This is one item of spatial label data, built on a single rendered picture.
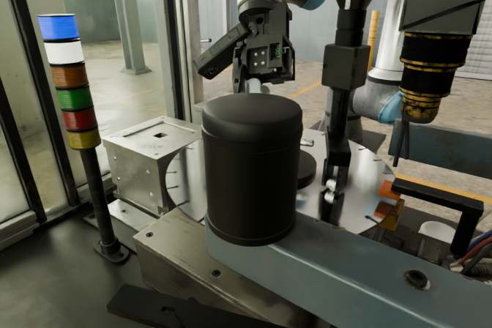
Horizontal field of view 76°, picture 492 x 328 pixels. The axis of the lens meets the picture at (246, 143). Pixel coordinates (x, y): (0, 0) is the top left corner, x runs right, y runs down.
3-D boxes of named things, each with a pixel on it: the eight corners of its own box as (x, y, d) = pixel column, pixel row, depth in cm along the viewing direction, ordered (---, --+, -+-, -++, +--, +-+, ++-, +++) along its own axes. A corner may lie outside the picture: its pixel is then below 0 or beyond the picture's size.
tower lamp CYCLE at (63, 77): (48, 85, 45) (42, 64, 44) (78, 79, 49) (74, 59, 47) (64, 90, 43) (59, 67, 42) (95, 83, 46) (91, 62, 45)
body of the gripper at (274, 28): (281, 69, 45) (281, -8, 47) (228, 77, 49) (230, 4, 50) (296, 85, 52) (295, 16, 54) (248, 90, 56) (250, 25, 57)
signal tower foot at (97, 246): (89, 247, 60) (86, 236, 59) (105, 236, 63) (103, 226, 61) (117, 266, 55) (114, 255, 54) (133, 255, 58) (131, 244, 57)
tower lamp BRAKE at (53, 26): (36, 39, 43) (29, 15, 41) (69, 36, 46) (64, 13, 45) (53, 41, 40) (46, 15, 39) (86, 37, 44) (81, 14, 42)
